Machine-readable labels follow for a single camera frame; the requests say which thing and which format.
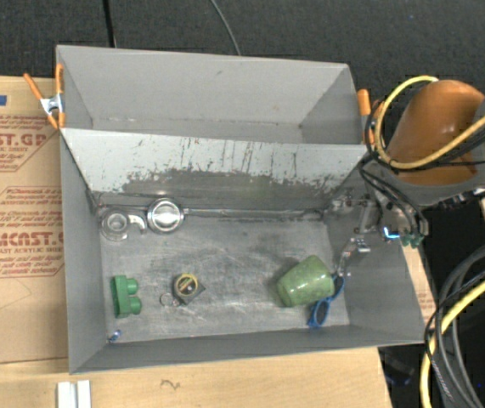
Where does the black compass with yellow ring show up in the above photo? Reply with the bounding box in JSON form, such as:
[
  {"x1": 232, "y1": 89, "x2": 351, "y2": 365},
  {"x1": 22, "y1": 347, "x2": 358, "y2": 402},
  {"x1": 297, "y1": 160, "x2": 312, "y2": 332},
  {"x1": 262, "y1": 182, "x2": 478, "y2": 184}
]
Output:
[{"x1": 159, "y1": 272, "x2": 207, "y2": 309}]

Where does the grey metal bin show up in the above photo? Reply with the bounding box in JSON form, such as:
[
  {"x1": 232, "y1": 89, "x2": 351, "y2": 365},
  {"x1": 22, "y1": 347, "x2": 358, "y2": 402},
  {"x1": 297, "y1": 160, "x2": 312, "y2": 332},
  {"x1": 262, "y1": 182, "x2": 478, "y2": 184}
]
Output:
[{"x1": 54, "y1": 43, "x2": 428, "y2": 376}]

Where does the clear glass mug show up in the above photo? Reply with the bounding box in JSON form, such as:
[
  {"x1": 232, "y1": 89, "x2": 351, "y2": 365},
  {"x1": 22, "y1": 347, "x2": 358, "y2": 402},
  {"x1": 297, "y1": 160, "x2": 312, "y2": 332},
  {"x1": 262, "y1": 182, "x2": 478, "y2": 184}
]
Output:
[{"x1": 99, "y1": 210, "x2": 149, "y2": 242}]

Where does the green toy block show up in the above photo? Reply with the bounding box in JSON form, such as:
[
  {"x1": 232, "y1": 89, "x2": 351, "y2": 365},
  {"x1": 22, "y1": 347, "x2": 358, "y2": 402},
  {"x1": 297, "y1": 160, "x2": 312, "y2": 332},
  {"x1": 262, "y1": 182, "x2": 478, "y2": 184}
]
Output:
[{"x1": 110, "y1": 274, "x2": 144, "y2": 319}]

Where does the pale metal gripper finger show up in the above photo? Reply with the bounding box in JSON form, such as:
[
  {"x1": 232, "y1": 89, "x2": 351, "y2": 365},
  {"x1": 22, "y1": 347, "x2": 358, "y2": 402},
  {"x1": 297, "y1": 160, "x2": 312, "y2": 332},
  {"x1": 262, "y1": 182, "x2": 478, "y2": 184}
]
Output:
[
  {"x1": 330, "y1": 196, "x2": 370, "y2": 213},
  {"x1": 336, "y1": 236, "x2": 372, "y2": 278}
]

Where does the green speckled cup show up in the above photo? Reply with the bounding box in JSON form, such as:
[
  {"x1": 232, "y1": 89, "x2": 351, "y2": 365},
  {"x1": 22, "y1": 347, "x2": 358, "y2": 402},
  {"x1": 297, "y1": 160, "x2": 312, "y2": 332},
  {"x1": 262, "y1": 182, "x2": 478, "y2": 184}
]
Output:
[{"x1": 275, "y1": 254, "x2": 336, "y2": 309}]

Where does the brown cardboard board, red print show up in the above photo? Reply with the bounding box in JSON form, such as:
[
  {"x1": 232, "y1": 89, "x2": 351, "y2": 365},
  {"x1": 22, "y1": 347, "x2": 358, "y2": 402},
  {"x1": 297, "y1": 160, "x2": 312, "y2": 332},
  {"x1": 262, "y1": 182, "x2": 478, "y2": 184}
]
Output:
[{"x1": 0, "y1": 73, "x2": 437, "y2": 366}]

